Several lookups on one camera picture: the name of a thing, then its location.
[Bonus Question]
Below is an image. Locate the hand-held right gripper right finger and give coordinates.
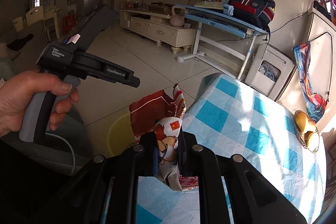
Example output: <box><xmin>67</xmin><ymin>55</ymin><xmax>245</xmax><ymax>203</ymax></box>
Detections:
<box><xmin>179</xmin><ymin>133</ymin><xmax>308</xmax><ymax>224</ymax></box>

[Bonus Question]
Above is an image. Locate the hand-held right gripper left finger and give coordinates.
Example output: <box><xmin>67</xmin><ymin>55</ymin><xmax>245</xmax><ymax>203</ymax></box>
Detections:
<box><xmin>45</xmin><ymin>133</ymin><xmax>159</xmax><ymax>224</ymax></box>

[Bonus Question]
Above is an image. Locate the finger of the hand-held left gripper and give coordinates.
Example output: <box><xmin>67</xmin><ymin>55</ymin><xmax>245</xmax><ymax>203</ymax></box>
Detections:
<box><xmin>123</xmin><ymin>76</ymin><xmax>141</xmax><ymax>88</ymax></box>

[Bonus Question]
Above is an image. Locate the red snack bag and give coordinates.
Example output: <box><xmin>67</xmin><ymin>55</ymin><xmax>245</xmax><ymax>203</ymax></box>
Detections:
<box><xmin>129</xmin><ymin>84</ymin><xmax>199</xmax><ymax>192</ymax></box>

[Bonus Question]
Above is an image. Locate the yellow plastic basin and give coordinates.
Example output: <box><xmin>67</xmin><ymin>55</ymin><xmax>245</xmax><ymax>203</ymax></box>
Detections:
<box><xmin>106</xmin><ymin>112</ymin><xmax>136</xmax><ymax>158</ymax></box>

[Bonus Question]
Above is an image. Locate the person's left hand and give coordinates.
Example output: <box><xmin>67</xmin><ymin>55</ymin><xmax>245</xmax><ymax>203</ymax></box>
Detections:
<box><xmin>0</xmin><ymin>69</ymin><xmax>80</xmax><ymax>139</ymax></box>

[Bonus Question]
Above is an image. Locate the dark grey slanted board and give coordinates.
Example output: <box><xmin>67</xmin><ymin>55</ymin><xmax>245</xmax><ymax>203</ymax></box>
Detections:
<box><xmin>71</xmin><ymin>4</ymin><xmax>119</xmax><ymax>56</ymax></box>

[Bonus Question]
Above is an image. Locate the red plastic stool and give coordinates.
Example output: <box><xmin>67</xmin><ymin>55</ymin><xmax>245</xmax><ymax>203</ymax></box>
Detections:
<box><xmin>62</xmin><ymin>15</ymin><xmax>75</xmax><ymax>32</ymax></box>

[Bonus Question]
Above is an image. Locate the cream television stand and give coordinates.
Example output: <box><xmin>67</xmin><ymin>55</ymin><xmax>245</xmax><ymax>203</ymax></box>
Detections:
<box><xmin>119</xmin><ymin>6</ymin><xmax>197</xmax><ymax>53</ymax></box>

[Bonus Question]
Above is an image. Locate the blue white checkered tablecloth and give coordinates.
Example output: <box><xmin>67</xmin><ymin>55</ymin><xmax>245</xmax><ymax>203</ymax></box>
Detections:
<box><xmin>100</xmin><ymin>73</ymin><xmax>327</xmax><ymax>224</ymax></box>

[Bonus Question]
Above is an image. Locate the white dining chair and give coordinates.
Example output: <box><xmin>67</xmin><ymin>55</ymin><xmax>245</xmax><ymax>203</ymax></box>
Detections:
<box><xmin>26</xmin><ymin>6</ymin><xmax>46</xmax><ymax>42</ymax></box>

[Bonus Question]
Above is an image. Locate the pink kettlebell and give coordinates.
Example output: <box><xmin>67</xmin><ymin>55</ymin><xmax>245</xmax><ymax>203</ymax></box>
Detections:
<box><xmin>169</xmin><ymin>6</ymin><xmax>186</xmax><ymax>28</ymax></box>

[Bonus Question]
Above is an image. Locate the wooden tea tray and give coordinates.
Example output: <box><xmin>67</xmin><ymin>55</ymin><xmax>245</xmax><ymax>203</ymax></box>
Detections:
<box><xmin>150</xmin><ymin>2</ymin><xmax>175</xmax><ymax>13</ymax></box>

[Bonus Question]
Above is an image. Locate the blue study desk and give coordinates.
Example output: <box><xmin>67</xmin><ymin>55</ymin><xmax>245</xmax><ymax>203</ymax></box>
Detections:
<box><xmin>175</xmin><ymin>4</ymin><xmax>269</xmax><ymax>81</ymax></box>

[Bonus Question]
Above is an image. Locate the open printed book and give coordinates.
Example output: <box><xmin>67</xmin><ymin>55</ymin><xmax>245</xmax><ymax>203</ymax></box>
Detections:
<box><xmin>194</xmin><ymin>0</ymin><xmax>224</xmax><ymax>10</ymax></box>

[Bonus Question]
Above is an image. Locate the dark wicker fruit bowl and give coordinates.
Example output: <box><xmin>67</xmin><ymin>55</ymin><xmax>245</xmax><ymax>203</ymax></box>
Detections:
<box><xmin>293</xmin><ymin>110</ymin><xmax>320</xmax><ymax>154</ymax></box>

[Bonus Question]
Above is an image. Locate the yellow mango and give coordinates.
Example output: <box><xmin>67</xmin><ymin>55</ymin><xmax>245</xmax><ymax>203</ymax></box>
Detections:
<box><xmin>295</xmin><ymin>112</ymin><xmax>308</xmax><ymax>133</ymax></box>
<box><xmin>306</xmin><ymin>131</ymin><xmax>320</xmax><ymax>152</ymax></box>

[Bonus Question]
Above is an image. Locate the white floor appliance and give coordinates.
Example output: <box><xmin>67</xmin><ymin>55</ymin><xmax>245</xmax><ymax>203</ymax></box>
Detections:
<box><xmin>245</xmin><ymin>43</ymin><xmax>295</xmax><ymax>102</ymax></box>

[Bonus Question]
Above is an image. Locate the navy red backpack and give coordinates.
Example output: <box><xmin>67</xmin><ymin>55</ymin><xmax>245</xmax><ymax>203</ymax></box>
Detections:
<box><xmin>227</xmin><ymin>0</ymin><xmax>276</xmax><ymax>32</ymax></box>

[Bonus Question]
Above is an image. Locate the colourful printed hanging bag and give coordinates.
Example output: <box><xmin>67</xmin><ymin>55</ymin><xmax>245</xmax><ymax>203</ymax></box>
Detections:
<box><xmin>293</xmin><ymin>31</ymin><xmax>332</xmax><ymax>124</ymax></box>

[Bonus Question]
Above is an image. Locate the white cabinet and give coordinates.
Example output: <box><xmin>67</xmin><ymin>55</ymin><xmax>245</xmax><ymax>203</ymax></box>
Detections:
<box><xmin>273</xmin><ymin>7</ymin><xmax>336</xmax><ymax>141</ymax></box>

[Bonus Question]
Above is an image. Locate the black bag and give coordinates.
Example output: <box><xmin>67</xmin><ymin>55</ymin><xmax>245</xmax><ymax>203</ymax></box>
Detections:
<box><xmin>312</xmin><ymin>1</ymin><xmax>332</xmax><ymax>15</ymax></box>

